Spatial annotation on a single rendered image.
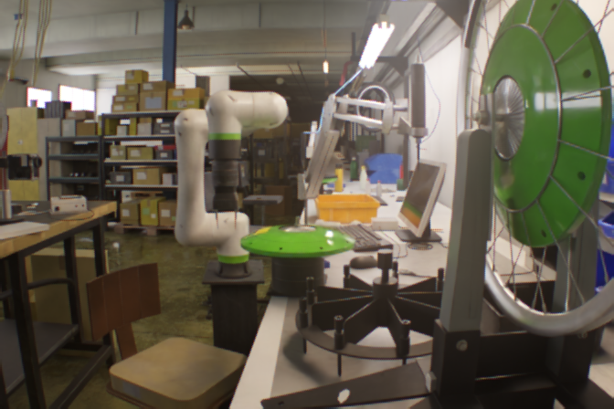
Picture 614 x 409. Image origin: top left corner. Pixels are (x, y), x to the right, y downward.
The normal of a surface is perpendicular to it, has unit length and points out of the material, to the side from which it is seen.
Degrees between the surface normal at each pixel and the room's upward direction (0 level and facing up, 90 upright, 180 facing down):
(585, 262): 90
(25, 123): 90
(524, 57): 81
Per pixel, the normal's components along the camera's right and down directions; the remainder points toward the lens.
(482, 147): 0.02, 0.08
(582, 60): -0.90, -0.12
